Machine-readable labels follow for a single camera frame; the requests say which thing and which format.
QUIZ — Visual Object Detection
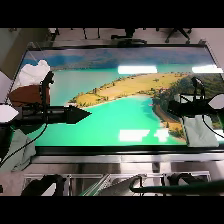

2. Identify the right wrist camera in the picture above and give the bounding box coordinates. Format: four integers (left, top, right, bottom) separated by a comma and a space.
190, 76, 207, 102

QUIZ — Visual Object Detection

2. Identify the silver frame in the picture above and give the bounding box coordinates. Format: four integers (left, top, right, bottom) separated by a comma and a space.
22, 152, 224, 197

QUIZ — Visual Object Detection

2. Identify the white garment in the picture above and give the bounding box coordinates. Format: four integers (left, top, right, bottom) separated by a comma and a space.
17, 59, 52, 88

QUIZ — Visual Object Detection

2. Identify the brown garment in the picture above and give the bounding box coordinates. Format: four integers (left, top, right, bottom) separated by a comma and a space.
8, 84, 51, 108

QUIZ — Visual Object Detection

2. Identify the pale green garment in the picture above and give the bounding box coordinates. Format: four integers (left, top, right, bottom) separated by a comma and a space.
182, 114, 220, 148
0, 128, 37, 173

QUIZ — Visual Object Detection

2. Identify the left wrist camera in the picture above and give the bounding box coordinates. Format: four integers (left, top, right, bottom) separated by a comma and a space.
39, 70, 55, 108

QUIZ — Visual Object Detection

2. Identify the black cable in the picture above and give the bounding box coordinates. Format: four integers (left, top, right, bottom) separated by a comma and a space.
0, 122, 50, 167
201, 114, 224, 140

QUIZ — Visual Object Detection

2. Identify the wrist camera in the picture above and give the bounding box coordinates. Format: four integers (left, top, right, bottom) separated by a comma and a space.
190, 76, 207, 102
39, 70, 55, 108

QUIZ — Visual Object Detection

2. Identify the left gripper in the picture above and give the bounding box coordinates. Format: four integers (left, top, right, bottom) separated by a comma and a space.
43, 105, 70, 126

